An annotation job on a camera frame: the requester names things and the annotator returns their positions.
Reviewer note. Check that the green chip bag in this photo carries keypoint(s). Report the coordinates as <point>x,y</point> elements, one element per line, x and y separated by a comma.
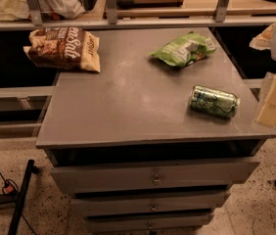
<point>185,50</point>

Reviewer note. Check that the black stand leg left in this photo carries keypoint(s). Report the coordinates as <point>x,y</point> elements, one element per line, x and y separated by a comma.
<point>12,194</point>

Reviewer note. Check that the brown chip bag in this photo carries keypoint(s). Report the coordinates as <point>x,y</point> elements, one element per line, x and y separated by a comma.
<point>64,48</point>

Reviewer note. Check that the grey drawer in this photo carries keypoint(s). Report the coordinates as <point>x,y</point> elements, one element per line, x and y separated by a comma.
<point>148,222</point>
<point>150,203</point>
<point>153,175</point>

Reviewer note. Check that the grey drawer cabinet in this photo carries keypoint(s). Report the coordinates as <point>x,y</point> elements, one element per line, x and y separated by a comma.
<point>136,110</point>

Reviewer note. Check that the metal rail frame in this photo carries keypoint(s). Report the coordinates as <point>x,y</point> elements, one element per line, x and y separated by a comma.
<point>106,14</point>

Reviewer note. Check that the bottom grey drawer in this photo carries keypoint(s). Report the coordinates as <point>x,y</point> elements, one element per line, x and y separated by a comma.
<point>148,222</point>

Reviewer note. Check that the middle grey drawer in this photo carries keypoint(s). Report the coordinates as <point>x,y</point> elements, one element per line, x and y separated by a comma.
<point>150,203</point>

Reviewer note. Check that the green soda can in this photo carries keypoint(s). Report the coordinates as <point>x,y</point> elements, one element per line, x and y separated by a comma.
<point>213,102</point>

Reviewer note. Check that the top grey drawer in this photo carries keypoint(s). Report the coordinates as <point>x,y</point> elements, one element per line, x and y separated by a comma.
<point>153,175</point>

